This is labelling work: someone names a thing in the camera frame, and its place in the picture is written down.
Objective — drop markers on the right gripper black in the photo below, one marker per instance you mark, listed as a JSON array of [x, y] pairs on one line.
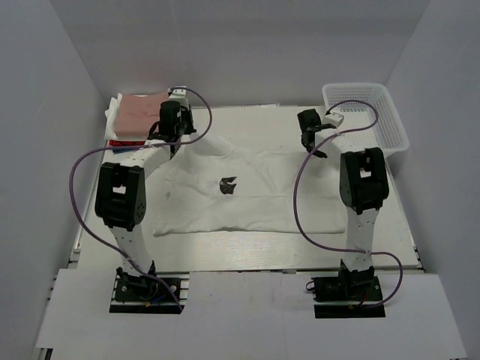
[[320, 154]]

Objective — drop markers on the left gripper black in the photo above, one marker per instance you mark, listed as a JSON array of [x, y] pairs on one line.
[[187, 112]]

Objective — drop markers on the pink t-shirt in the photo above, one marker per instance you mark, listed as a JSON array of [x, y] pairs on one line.
[[137, 114]]

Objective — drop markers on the white t-shirt with robot print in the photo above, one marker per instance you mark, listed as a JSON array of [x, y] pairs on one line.
[[214, 185]]

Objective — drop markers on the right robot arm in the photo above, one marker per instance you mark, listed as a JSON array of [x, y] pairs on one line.
[[363, 187]]

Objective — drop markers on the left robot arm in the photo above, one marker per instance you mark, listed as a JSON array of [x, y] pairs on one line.
[[121, 192]]

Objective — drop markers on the white folded t-shirt in stack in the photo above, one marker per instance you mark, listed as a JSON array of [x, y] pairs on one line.
[[111, 114]]

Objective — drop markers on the white plastic mesh basket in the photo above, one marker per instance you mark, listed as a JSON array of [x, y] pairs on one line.
[[365, 103]]

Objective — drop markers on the red printed folded t-shirt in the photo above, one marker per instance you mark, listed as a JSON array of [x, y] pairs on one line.
[[123, 143]]

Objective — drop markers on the navy blue folded t-shirt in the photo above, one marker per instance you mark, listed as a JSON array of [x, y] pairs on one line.
[[119, 150]]

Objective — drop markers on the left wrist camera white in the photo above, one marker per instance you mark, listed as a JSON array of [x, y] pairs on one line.
[[178, 94]]

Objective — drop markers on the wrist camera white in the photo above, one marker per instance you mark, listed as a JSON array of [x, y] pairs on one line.
[[178, 94], [333, 119]]

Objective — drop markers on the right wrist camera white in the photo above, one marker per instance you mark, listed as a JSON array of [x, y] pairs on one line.
[[333, 119]]

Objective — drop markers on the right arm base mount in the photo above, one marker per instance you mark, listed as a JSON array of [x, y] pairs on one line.
[[347, 295]]

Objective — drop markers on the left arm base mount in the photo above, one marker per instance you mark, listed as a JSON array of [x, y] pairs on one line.
[[133, 294]]

